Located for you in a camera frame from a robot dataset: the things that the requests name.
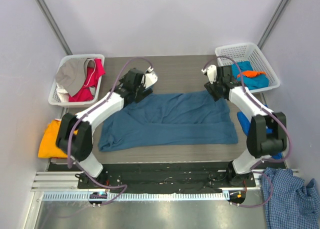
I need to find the white slotted cable duct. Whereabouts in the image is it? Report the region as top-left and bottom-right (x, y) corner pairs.
(42, 190), (230, 202)

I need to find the corner metal post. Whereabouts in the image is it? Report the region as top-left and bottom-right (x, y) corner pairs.
(35, 0), (73, 56)
(257, 0), (291, 49)

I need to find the dark teal blue t-shirt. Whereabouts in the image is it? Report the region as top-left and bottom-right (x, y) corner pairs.
(98, 90), (238, 152)

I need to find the bright blue folded shirt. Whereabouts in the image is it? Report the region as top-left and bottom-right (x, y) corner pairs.
(236, 111), (283, 160)

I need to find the pink shirt in basket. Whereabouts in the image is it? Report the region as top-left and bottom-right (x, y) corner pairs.
(69, 58), (105, 103)

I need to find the right corner metal post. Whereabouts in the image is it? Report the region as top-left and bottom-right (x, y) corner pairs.
(257, 0), (291, 49)

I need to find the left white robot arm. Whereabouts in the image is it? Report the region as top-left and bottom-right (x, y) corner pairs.
(55, 67), (158, 189)

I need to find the left corner metal post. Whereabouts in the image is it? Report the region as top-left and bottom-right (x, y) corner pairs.
(35, 0), (73, 56)

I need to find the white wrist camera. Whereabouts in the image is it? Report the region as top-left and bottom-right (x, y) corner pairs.
(201, 64), (218, 84)
(142, 66), (158, 89)

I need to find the white shirt in basket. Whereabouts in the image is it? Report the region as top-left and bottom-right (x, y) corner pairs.
(56, 83), (69, 103)

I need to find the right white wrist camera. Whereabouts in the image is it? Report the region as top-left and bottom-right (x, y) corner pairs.
(201, 64), (218, 84)

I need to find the orange shirt in basket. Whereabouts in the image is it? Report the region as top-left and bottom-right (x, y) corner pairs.
(236, 70), (266, 79)

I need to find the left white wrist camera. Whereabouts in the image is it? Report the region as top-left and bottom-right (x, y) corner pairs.
(142, 66), (158, 89)

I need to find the aluminium rail frame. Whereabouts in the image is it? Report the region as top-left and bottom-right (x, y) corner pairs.
(31, 171), (260, 191)

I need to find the turquoise shirt in basket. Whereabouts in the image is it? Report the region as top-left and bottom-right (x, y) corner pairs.
(237, 61), (269, 90)

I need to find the yellow orange folded shirt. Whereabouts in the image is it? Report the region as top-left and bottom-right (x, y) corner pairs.
(37, 119), (68, 159)

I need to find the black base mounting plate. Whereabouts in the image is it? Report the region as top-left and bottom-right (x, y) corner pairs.
(76, 161), (257, 193)

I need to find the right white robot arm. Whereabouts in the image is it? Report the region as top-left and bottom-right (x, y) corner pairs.
(201, 65), (287, 187)

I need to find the blue checkered cloth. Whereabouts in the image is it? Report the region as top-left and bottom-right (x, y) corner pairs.
(261, 167), (320, 229)

